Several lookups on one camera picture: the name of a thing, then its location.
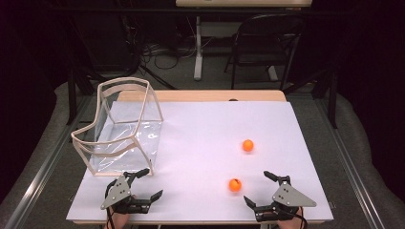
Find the black stand post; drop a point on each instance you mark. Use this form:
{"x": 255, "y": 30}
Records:
{"x": 71, "y": 95}
{"x": 333, "y": 101}

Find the person's right hand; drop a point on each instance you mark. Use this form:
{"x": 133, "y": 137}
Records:
{"x": 291, "y": 223}

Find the metal floor rail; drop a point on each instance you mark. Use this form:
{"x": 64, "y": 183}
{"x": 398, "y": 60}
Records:
{"x": 44, "y": 165}
{"x": 347, "y": 165}

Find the white desk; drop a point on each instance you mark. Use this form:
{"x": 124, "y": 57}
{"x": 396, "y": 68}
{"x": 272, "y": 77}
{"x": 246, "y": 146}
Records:
{"x": 198, "y": 47}

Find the orange ball with black mark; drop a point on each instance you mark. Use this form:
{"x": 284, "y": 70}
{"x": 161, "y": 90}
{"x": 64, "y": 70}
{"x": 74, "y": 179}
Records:
{"x": 235, "y": 185}

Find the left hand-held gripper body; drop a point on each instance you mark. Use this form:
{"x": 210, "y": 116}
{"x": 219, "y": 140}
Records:
{"x": 116, "y": 194}

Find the clear plastic bag beige trim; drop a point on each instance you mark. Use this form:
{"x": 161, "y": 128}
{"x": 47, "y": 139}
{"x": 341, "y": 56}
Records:
{"x": 127, "y": 149}

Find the wooden table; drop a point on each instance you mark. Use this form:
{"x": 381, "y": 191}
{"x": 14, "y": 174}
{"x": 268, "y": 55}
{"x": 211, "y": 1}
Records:
{"x": 207, "y": 95}

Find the person's left hand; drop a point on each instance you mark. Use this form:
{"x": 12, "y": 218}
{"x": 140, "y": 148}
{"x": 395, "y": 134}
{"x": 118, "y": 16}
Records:
{"x": 118, "y": 221}

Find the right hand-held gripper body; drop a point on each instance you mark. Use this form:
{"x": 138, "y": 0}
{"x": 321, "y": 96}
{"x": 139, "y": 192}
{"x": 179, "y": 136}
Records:
{"x": 289, "y": 197}

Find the white table cover sheet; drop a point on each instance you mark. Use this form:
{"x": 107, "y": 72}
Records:
{"x": 203, "y": 143}

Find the plain orange ball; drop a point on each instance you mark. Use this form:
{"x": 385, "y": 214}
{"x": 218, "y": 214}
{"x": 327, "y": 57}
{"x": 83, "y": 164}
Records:
{"x": 247, "y": 145}

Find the black folding chair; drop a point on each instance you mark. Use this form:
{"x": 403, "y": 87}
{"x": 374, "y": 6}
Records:
{"x": 264, "y": 44}

